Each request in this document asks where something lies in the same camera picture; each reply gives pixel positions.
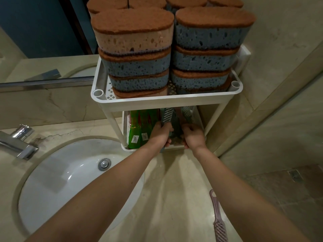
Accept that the white sink basin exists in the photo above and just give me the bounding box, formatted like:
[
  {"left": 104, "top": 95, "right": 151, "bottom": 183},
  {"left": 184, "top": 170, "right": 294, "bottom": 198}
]
[{"left": 18, "top": 138, "right": 146, "bottom": 235}]

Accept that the chrome sink drain stopper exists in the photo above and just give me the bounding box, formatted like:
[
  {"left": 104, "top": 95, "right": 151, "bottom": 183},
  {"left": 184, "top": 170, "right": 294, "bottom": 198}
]
[{"left": 98, "top": 159, "right": 112, "bottom": 172}]

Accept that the metal mirror ledge rail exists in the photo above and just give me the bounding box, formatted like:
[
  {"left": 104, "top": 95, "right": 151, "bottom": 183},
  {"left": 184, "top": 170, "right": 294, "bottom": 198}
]
[{"left": 0, "top": 76, "right": 95, "bottom": 93}]

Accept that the grey scrub brush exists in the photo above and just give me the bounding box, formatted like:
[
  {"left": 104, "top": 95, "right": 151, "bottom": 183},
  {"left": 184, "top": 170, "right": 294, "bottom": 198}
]
[
  {"left": 171, "top": 111, "right": 184, "bottom": 145},
  {"left": 160, "top": 107, "right": 175, "bottom": 127},
  {"left": 180, "top": 106, "right": 194, "bottom": 126}
]

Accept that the green packet with white label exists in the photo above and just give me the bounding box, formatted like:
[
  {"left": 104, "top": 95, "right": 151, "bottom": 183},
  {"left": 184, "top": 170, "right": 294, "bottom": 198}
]
[
  {"left": 139, "top": 109, "right": 161, "bottom": 147},
  {"left": 128, "top": 110, "right": 142, "bottom": 149}
]

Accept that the person's right hand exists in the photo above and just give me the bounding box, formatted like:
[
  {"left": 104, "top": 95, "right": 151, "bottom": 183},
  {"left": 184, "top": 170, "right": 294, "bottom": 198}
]
[{"left": 180, "top": 123, "right": 207, "bottom": 152}]

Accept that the square floor drain cover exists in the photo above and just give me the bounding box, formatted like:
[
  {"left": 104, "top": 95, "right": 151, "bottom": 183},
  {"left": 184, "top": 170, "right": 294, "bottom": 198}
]
[{"left": 288, "top": 169, "right": 303, "bottom": 182}]

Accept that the person's right forearm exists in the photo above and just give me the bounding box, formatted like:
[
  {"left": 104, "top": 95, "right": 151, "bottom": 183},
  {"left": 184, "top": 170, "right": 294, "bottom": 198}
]
[{"left": 193, "top": 147, "right": 311, "bottom": 242}]

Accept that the person's left hand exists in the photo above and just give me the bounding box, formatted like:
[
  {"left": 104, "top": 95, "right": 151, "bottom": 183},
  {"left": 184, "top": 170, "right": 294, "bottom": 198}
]
[{"left": 151, "top": 122, "right": 175, "bottom": 149}]

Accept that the white plastic shelf rack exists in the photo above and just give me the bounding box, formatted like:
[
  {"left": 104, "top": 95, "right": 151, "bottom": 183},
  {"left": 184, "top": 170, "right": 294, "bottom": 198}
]
[{"left": 90, "top": 45, "right": 252, "bottom": 152}]

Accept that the person's left forearm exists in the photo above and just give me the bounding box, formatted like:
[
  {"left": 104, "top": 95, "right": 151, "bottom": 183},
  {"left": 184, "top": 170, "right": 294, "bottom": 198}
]
[{"left": 25, "top": 144, "right": 162, "bottom": 242}]

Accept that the stack of brown-topped sponges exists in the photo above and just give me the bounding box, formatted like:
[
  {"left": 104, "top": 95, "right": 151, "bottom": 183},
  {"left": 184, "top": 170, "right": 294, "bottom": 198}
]
[{"left": 86, "top": 0, "right": 257, "bottom": 99}]

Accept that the wall mirror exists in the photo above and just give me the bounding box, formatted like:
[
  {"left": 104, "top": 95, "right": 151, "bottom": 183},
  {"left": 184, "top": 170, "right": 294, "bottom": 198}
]
[{"left": 0, "top": 0, "right": 102, "bottom": 82}]

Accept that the pink scrub brush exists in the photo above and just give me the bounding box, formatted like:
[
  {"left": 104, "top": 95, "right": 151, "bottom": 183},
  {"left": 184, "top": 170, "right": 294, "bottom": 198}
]
[{"left": 209, "top": 189, "right": 229, "bottom": 242}]

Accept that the chrome faucet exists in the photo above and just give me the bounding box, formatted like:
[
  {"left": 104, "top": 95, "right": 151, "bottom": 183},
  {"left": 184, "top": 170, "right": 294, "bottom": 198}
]
[{"left": 0, "top": 124, "right": 39, "bottom": 160}]

